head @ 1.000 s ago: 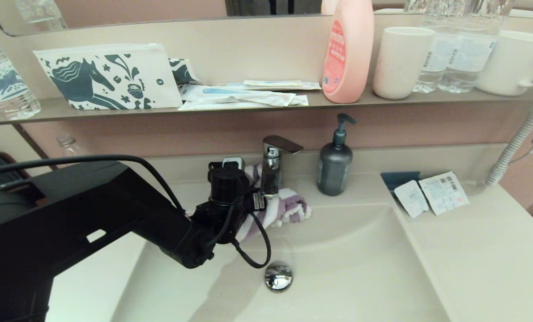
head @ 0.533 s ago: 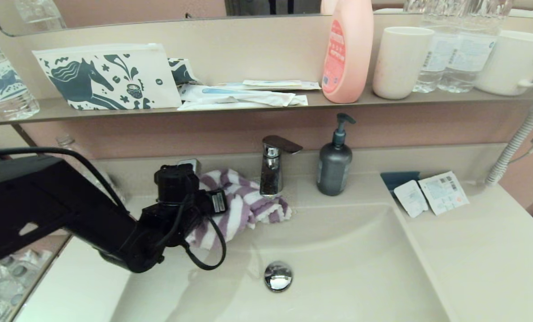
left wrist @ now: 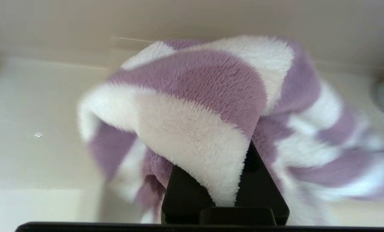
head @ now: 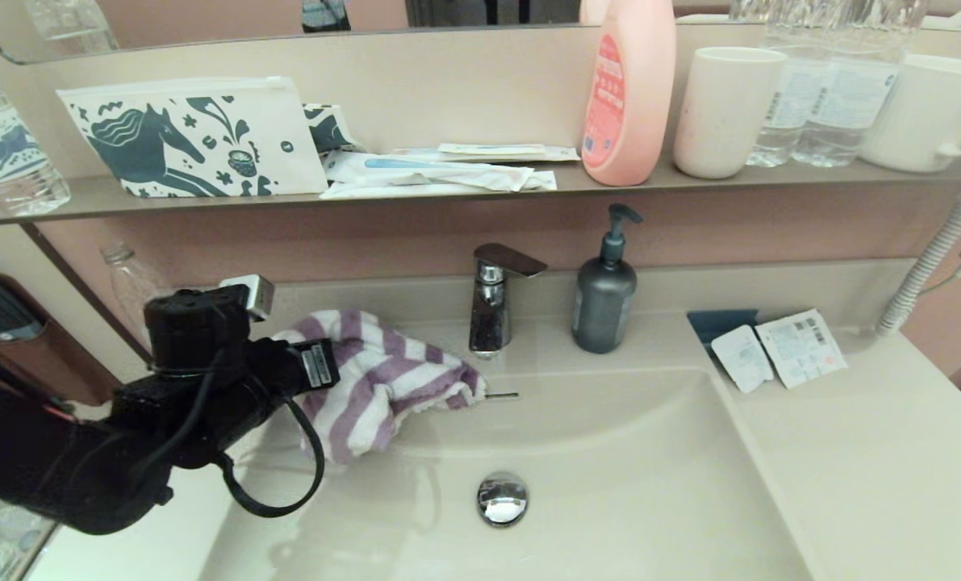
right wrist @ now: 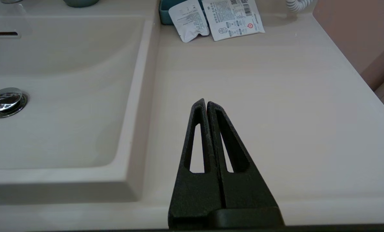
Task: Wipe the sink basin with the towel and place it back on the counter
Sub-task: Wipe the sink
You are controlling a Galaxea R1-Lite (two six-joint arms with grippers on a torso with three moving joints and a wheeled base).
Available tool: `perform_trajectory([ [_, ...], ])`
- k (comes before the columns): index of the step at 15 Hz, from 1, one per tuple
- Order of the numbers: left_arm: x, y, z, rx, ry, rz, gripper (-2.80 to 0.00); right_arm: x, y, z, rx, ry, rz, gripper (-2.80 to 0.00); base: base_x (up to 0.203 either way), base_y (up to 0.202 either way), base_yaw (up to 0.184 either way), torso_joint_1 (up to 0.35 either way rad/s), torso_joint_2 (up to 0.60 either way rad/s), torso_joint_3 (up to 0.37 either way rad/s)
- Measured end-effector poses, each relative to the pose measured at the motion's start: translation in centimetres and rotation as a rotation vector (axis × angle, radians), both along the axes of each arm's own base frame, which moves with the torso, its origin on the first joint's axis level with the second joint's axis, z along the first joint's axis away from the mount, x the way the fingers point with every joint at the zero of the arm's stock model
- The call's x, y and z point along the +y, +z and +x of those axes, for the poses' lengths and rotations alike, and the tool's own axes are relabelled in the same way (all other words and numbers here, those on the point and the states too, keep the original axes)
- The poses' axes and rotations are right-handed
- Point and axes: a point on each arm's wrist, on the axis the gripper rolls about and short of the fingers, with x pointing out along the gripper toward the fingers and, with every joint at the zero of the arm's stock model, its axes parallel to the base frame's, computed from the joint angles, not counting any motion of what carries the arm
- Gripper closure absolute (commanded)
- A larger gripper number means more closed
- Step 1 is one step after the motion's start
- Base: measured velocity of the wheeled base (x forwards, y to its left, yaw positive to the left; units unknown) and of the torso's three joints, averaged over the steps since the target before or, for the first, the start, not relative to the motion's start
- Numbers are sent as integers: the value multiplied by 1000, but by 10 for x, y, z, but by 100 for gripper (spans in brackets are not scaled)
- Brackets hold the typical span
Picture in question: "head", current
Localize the purple white striped towel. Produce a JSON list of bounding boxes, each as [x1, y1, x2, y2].
[[273, 309, 488, 466]]

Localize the chrome lever faucet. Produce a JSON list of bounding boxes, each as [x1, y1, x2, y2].
[[468, 243, 549, 362]]

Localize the beige ceramic sink basin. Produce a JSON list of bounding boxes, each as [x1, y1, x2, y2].
[[198, 321, 825, 581]]

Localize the slim clear plastic bottle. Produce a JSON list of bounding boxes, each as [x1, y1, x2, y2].
[[101, 242, 176, 353]]

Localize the long thin white packet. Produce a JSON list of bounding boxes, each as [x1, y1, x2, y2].
[[320, 180, 558, 200]]

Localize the white horse print pouch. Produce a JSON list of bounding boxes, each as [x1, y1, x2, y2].
[[56, 76, 329, 199]]

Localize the small horse print packet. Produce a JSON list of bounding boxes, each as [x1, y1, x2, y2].
[[303, 102, 367, 154]]

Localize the white toothbrush packet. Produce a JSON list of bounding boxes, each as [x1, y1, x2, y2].
[[322, 149, 559, 193]]

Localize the chrome drain stopper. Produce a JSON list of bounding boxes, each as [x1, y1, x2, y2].
[[476, 470, 530, 529]]

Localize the flat white amenity packet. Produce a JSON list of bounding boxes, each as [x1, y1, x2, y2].
[[394, 142, 583, 163]]

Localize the dark grey soap pump bottle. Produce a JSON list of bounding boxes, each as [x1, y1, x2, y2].
[[570, 203, 645, 355]]

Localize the water bottle with horse label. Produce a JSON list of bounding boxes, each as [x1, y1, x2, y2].
[[0, 23, 73, 217]]

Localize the pink lotion bottle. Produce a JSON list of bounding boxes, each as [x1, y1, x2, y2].
[[579, 0, 679, 187]]

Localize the teal tray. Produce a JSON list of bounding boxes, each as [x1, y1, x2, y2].
[[686, 308, 761, 357]]

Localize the small white sachet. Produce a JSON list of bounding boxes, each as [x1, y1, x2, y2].
[[709, 324, 775, 395]]

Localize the large white printed sachet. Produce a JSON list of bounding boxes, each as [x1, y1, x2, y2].
[[754, 308, 849, 391]]

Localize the clear ribbed water bottle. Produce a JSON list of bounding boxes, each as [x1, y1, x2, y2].
[[790, 0, 930, 168], [745, 0, 834, 168]]

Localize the black labelled left wrist camera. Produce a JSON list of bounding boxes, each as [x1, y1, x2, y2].
[[219, 274, 342, 394]]

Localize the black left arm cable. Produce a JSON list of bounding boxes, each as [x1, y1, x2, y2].
[[129, 347, 328, 519]]

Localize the grey wall shelf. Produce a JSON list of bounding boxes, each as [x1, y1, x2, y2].
[[0, 156, 961, 228]]

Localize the wall mirror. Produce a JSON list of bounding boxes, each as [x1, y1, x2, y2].
[[0, 0, 961, 65]]

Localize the white handleless cup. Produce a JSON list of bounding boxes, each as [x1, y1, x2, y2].
[[672, 46, 788, 180]]

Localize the white coiled cord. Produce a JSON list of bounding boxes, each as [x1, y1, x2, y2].
[[875, 189, 961, 339]]

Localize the white mug with handle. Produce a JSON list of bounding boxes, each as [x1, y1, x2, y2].
[[857, 52, 961, 173]]

